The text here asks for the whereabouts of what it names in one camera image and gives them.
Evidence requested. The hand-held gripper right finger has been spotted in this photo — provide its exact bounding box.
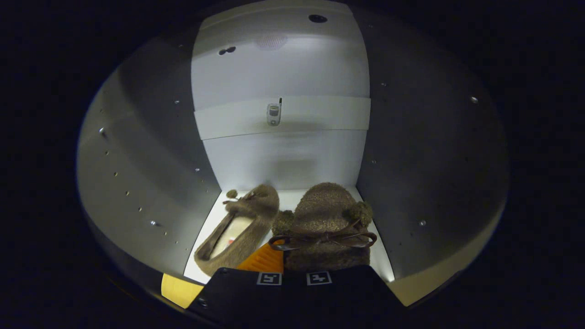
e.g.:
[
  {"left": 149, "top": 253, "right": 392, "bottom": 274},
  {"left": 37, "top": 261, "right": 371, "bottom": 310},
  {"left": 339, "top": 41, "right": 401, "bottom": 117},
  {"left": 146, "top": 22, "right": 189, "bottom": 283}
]
[{"left": 294, "top": 265, "right": 409, "bottom": 328}]

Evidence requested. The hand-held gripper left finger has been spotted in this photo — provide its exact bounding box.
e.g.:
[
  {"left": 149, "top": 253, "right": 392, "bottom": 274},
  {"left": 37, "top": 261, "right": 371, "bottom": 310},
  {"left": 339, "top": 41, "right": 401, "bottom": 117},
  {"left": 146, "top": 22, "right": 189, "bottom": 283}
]
[{"left": 186, "top": 242, "right": 295, "bottom": 328}]

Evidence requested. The brown fuzzy shoe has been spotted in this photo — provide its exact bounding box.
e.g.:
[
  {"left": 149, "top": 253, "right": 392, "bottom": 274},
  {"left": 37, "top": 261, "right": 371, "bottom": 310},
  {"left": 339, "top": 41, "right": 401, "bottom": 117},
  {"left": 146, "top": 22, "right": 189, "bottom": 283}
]
[
  {"left": 194, "top": 184, "right": 280, "bottom": 276},
  {"left": 272, "top": 183, "right": 378, "bottom": 273}
]

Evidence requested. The grey shoe cabinet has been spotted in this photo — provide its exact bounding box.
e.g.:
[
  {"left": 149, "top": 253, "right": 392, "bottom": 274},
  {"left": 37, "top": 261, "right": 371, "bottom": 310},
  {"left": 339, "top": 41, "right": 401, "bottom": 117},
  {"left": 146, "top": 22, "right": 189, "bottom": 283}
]
[{"left": 77, "top": 0, "right": 509, "bottom": 308}]

